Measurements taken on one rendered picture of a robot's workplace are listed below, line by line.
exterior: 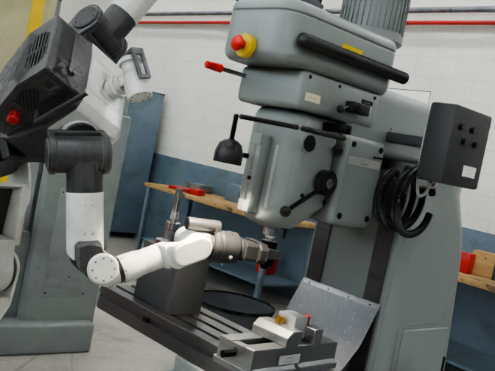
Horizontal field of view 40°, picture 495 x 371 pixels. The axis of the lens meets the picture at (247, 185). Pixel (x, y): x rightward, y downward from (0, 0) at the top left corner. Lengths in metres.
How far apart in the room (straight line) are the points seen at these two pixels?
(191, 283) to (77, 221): 0.57
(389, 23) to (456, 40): 4.67
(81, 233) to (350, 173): 0.76
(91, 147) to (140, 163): 7.60
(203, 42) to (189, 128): 1.14
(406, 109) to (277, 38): 0.58
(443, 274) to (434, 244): 0.13
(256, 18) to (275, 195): 0.46
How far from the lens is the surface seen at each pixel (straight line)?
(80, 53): 1.83
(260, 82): 1.86
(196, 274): 2.15
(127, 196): 9.26
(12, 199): 2.11
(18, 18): 3.33
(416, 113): 2.18
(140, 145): 9.24
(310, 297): 2.27
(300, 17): 1.73
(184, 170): 8.98
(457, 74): 6.62
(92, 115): 1.77
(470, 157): 1.96
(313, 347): 1.87
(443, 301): 2.38
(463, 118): 1.90
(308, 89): 1.77
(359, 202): 2.00
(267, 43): 1.73
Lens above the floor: 1.50
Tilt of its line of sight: 3 degrees down
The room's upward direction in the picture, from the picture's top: 11 degrees clockwise
